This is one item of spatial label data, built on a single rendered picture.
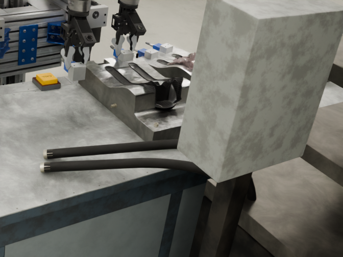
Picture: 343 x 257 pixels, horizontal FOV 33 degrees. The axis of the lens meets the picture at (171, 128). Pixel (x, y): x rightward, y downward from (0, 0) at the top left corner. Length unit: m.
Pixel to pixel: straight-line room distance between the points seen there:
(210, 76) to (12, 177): 0.72
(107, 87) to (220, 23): 0.94
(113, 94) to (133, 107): 0.13
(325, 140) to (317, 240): 0.29
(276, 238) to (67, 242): 0.62
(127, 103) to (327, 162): 0.74
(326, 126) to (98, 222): 0.75
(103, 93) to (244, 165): 0.90
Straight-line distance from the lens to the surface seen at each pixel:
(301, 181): 2.01
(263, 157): 1.42
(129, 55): 2.33
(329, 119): 1.88
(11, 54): 2.56
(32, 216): 1.66
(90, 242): 1.89
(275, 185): 1.94
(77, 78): 2.08
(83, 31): 1.99
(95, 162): 1.74
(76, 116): 2.07
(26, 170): 1.78
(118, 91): 2.06
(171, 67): 2.36
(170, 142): 1.77
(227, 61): 1.25
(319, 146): 1.70
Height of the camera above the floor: 1.81
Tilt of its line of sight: 29 degrees down
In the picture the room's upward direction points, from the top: 11 degrees clockwise
